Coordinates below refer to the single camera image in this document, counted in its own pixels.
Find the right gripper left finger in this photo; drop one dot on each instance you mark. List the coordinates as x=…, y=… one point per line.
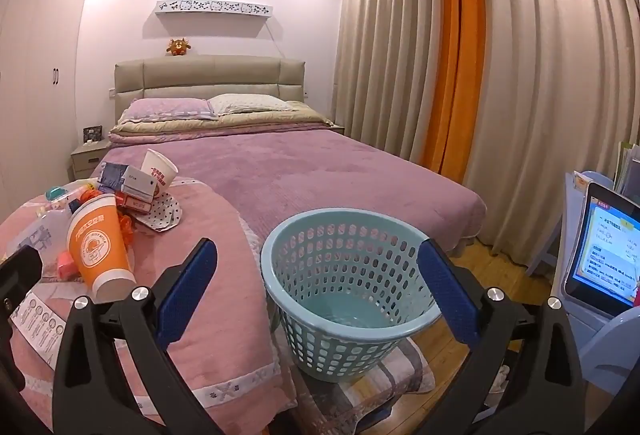
x=91, y=394

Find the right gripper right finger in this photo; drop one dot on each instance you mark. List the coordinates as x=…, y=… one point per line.
x=545, y=391

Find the clear plastic bottle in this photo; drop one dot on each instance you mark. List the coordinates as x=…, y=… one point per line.
x=43, y=224

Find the white tea box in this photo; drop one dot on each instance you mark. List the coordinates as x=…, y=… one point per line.
x=129, y=181

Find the polka dot paper wrapper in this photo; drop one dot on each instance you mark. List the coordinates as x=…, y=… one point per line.
x=165, y=214

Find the white noodle cup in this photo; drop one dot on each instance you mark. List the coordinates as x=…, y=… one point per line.
x=163, y=170

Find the orange plastic bag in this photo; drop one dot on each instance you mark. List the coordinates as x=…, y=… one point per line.
x=125, y=221

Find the white instruction sheet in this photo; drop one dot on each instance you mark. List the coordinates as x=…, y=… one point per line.
x=41, y=328

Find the light blue desk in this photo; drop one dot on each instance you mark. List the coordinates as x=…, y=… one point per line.
x=608, y=347

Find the teal small cap item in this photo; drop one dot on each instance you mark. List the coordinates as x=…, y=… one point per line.
x=55, y=193

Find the beige nightstand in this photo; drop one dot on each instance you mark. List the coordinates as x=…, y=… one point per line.
x=86, y=157

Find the purple pillow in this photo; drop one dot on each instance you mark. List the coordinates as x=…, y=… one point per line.
x=150, y=110

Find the light blue plastic basket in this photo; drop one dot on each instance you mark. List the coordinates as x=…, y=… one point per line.
x=348, y=288

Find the white dotted pillow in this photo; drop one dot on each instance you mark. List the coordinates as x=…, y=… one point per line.
x=227, y=104

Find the white wardrobe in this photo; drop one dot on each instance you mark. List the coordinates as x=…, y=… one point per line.
x=38, y=101

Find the beige padded headboard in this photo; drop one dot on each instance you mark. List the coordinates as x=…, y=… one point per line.
x=206, y=76

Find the orange plush toy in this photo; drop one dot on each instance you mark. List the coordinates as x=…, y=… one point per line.
x=178, y=47

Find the purple bedspread bed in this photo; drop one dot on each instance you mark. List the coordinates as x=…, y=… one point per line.
x=269, y=177

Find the orange curtain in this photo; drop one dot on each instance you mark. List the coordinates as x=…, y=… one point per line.
x=459, y=76

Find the beige curtain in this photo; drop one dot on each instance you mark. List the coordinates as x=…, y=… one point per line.
x=560, y=92

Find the small photo frame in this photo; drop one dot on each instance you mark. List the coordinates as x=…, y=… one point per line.
x=92, y=134

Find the white wall shelf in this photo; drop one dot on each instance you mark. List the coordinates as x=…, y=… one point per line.
x=214, y=7

